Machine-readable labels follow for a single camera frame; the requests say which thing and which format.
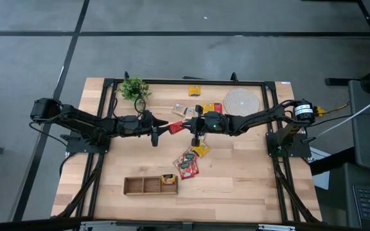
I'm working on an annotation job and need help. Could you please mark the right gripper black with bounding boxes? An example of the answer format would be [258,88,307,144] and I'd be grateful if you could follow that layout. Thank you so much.
[182,105,205,148]

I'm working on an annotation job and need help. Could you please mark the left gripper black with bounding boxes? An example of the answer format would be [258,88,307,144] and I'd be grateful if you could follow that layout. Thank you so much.
[141,110,173,148]

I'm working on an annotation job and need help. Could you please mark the wooden tea organizer box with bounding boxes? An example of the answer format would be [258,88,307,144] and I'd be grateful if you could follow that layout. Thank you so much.
[123,175,179,196]

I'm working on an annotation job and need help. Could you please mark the small green artificial plant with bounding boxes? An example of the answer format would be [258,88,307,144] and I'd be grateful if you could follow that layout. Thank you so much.
[118,76,152,103]

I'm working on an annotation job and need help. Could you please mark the round woven white mat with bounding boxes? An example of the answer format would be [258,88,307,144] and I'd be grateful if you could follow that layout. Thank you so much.
[223,88,260,117]

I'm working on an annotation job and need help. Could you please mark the yellow power plug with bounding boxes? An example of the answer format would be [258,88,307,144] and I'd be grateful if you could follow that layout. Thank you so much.
[313,105,328,117]

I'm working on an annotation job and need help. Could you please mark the white paper sheet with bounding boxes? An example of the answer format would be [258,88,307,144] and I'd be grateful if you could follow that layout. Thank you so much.
[309,146,330,191]

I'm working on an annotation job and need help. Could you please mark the grey desk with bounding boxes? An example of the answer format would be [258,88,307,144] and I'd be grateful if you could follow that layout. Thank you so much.
[328,79,370,231]

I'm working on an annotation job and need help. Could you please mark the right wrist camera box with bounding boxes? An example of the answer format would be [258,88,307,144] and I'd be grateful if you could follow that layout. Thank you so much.
[203,111,230,135]

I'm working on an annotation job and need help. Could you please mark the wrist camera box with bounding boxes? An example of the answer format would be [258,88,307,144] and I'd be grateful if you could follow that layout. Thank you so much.
[203,111,230,135]
[116,114,143,135]

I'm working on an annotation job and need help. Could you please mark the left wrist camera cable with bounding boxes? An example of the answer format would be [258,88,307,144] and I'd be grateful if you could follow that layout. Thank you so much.
[134,98,148,116]

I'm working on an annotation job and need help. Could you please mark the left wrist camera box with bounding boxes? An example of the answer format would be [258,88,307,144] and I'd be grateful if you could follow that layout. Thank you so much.
[116,114,143,135]

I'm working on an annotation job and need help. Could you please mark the black table frame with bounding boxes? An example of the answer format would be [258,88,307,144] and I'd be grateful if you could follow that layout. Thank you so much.
[51,76,324,225]

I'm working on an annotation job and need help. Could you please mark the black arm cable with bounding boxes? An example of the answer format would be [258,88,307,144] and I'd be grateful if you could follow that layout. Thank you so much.
[29,121,76,167]

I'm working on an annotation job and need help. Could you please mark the silver metal bracket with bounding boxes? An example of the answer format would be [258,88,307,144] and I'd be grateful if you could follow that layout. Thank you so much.
[78,220,117,231]
[258,223,297,231]

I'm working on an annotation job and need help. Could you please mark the white cable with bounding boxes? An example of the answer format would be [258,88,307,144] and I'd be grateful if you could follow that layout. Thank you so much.
[316,92,370,139]

